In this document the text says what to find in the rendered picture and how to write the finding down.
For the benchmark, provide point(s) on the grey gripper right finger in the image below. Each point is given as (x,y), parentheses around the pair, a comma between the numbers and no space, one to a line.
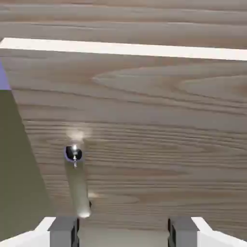
(183,233)

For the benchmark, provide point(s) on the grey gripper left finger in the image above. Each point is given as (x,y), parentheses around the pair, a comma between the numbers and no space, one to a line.
(61,233)

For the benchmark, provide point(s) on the light wood cabinet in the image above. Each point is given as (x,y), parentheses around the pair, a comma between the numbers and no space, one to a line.
(123,19)

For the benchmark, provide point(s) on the wooden cabinet door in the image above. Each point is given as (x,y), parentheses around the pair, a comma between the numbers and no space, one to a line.
(154,125)

